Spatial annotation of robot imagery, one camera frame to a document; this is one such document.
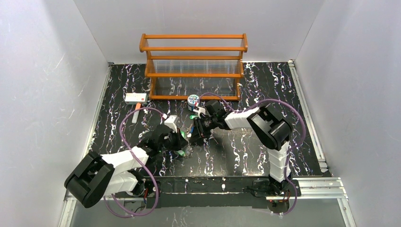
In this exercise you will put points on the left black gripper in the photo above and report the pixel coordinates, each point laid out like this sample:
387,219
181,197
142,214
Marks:
177,141

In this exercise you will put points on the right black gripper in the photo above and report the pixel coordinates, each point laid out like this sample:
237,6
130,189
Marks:
199,131

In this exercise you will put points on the large silver carabiner keyring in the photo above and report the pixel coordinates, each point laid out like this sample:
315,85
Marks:
184,143

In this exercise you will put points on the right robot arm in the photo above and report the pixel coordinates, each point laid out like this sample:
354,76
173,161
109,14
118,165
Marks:
272,130

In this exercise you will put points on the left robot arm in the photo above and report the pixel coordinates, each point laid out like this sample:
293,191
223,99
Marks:
98,175

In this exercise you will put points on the blue round jar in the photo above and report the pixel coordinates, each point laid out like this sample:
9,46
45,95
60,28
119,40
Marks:
193,102

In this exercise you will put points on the orange white tube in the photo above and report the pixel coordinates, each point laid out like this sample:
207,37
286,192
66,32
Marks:
136,114

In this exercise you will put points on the white red small box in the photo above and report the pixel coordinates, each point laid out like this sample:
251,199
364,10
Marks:
135,98

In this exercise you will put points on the orange wooden shelf rack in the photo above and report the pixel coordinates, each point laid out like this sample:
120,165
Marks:
178,66

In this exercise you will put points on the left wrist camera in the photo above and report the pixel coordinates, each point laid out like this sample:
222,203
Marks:
171,122

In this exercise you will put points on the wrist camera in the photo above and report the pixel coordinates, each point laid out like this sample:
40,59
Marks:
200,111
171,122

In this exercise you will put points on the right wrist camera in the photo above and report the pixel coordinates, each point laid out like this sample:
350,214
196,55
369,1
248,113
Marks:
200,111

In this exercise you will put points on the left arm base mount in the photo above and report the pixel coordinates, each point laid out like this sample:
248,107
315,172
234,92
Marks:
141,190

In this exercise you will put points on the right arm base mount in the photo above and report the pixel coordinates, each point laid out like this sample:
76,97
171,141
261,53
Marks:
268,190

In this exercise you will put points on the aluminium frame rail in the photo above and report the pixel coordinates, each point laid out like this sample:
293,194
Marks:
310,187

